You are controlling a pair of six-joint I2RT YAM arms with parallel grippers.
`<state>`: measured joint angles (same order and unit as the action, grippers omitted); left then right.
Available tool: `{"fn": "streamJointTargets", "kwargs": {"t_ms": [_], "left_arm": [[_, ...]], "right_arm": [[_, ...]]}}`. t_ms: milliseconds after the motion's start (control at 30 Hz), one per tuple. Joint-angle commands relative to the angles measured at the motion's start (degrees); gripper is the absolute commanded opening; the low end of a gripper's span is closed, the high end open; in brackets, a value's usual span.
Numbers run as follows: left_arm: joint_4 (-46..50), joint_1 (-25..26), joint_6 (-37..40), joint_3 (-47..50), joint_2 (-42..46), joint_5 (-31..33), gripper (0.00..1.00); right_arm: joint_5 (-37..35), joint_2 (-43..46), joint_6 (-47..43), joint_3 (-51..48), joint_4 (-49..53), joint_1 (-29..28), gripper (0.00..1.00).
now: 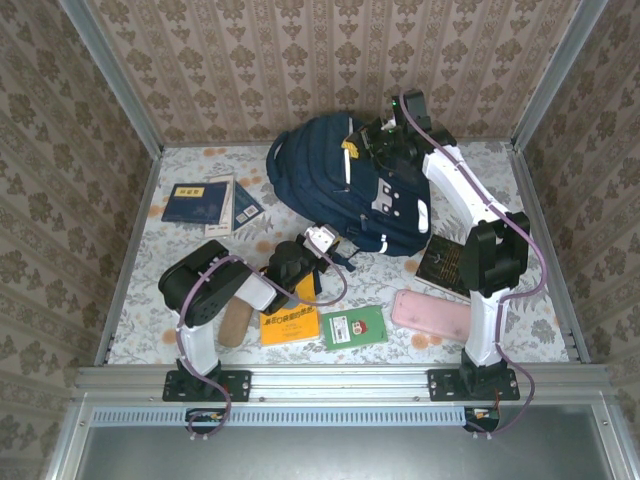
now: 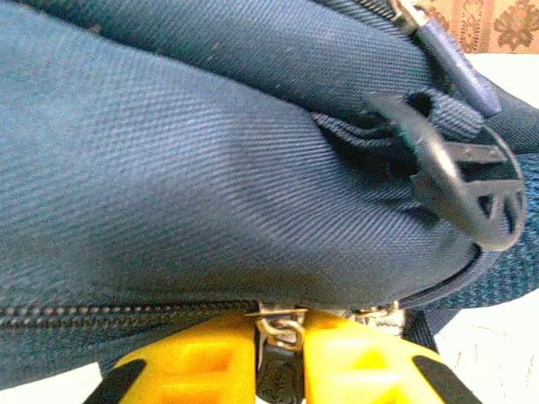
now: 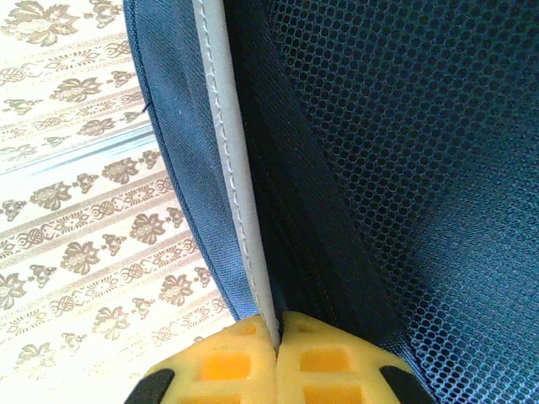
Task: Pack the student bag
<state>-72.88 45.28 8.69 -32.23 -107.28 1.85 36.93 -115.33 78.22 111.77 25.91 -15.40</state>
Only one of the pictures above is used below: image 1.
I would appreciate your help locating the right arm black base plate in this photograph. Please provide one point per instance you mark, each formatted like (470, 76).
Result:
(440, 385)

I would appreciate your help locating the black connector with orange plug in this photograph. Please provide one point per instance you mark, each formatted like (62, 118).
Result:
(202, 416)
(482, 414)

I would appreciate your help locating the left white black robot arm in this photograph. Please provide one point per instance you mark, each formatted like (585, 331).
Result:
(200, 345)

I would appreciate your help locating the navy book yellow label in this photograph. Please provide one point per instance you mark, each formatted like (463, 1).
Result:
(192, 205)

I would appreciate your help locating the long aluminium frame rail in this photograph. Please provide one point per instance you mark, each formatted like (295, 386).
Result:
(340, 382)

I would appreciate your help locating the black book gold print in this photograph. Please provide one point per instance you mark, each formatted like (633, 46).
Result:
(440, 260)

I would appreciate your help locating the green notebook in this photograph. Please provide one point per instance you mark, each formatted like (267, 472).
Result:
(370, 325)

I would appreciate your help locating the white book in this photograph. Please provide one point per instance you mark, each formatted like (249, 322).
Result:
(218, 230)

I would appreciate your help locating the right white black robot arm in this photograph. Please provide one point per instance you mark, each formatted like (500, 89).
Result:
(480, 325)

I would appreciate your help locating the blue book with barcode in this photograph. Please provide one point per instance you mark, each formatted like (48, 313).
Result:
(247, 205)

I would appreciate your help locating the pink pencil case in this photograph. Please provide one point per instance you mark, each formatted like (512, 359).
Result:
(430, 315)

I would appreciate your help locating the aluminium corner post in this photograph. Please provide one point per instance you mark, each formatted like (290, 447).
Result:
(116, 80)
(556, 75)

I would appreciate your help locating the navy blue backpack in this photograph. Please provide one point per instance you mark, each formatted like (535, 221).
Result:
(320, 170)

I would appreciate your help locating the floral tablecloth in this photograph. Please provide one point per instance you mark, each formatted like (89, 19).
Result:
(150, 310)

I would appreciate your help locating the yellow cartoon book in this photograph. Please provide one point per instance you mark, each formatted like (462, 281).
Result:
(290, 325)

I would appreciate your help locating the grey metal sheet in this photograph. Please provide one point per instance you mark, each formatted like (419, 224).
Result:
(325, 455)

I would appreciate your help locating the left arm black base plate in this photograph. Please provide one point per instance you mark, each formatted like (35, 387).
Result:
(240, 385)

